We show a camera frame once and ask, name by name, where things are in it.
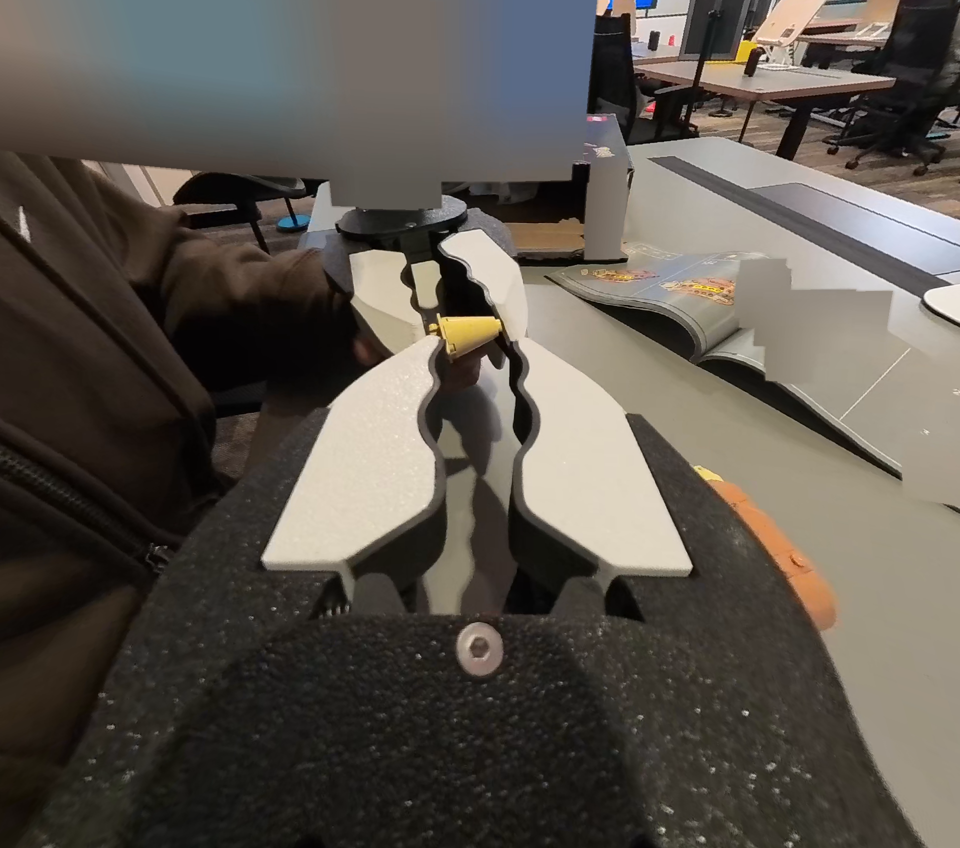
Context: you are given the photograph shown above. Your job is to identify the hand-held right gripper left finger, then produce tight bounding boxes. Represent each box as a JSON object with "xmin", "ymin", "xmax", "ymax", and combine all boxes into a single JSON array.
[{"xmin": 261, "ymin": 336, "xmax": 447, "ymax": 613}]

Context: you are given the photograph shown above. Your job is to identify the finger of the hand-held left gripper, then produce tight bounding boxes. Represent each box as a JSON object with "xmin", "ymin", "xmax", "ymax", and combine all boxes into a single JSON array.
[
  {"xmin": 347, "ymin": 250, "xmax": 429, "ymax": 358},
  {"xmin": 437, "ymin": 227, "xmax": 531, "ymax": 344}
]

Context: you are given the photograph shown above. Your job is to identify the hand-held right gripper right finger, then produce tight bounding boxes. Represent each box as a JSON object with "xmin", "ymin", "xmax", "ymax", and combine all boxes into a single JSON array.
[{"xmin": 510, "ymin": 334, "xmax": 693, "ymax": 602}]

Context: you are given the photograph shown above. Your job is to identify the small cone toy brick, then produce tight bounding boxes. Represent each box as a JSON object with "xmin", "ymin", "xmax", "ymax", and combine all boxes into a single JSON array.
[{"xmin": 447, "ymin": 315, "xmax": 503, "ymax": 358}]

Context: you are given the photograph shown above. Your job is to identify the brown toy brick assembly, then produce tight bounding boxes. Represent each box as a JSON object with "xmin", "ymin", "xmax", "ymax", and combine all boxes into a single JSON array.
[{"xmin": 691, "ymin": 464, "xmax": 839, "ymax": 633}]

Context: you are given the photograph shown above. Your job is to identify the person's left forearm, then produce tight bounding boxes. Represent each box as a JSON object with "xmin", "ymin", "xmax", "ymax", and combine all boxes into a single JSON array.
[{"xmin": 146, "ymin": 210, "xmax": 361, "ymax": 407}]

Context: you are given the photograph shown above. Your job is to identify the grey desk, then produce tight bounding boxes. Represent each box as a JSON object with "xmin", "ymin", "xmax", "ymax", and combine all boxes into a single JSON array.
[{"xmin": 255, "ymin": 137, "xmax": 960, "ymax": 848}]

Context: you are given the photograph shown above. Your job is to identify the person's left hand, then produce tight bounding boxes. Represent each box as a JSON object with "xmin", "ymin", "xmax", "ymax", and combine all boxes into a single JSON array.
[{"xmin": 435, "ymin": 338, "xmax": 507, "ymax": 401}]

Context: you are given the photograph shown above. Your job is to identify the printed toy box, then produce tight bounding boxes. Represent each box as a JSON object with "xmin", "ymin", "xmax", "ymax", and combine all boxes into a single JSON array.
[{"xmin": 513, "ymin": 113, "xmax": 636, "ymax": 266}]

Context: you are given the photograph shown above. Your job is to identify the grey instruction booklet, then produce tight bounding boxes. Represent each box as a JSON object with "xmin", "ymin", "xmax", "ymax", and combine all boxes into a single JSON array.
[{"xmin": 545, "ymin": 244, "xmax": 960, "ymax": 512}]

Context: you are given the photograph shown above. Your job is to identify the person's brown jacket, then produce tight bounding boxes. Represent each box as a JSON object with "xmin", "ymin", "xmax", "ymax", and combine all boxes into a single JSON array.
[{"xmin": 0, "ymin": 150, "xmax": 226, "ymax": 848}]

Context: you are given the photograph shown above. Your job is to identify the black desktop monitor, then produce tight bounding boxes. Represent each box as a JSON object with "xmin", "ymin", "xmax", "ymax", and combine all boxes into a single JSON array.
[{"xmin": 678, "ymin": 0, "xmax": 765, "ymax": 63}]

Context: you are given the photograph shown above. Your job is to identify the long office table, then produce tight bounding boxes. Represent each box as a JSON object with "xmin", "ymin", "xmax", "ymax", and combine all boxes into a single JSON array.
[{"xmin": 633, "ymin": 59, "xmax": 897, "ymax": 163}]

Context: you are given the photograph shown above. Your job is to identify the tan laptop stand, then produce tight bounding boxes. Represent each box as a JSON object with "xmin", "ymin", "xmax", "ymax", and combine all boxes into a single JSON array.
[{"xmin": 752, "ymin": 0, "xmax": 828, "ymax": 50}]

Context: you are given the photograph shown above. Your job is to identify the white monitor stand base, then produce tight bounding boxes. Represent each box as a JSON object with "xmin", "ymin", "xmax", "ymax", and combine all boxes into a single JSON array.
[{"xmin": 922, "ymin": 285, "xmax": 960, "ymax": 328}]

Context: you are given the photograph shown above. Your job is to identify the black mesh office chair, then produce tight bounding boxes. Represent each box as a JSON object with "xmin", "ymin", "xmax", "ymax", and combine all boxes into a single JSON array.
[{"xmin": 825, "ymin": 0, "xmax": 960, "ymax": 178}]

